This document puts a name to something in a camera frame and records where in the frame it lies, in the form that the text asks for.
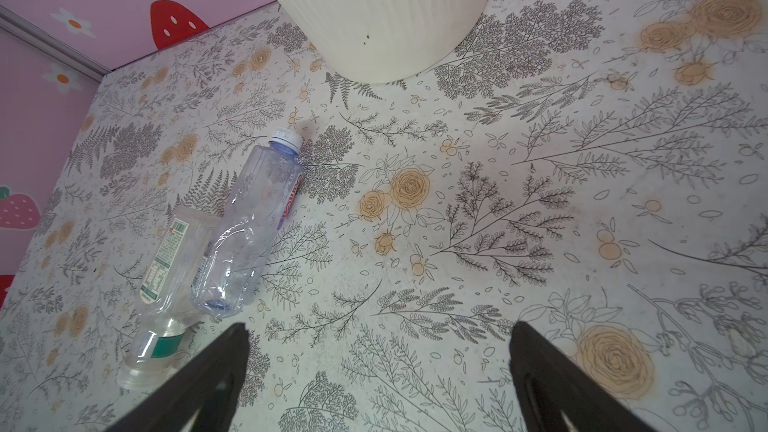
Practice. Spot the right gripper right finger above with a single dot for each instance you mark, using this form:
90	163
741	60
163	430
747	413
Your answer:
553	392

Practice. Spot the white bin with yellow liner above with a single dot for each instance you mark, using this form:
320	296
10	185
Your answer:
381	41

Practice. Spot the clear bottle white label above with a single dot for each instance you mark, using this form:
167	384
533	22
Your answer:
163	302

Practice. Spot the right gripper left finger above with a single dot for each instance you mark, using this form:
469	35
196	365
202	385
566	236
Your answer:
203	395

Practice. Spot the clear bluish bottle upright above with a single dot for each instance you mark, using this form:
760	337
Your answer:
242	242

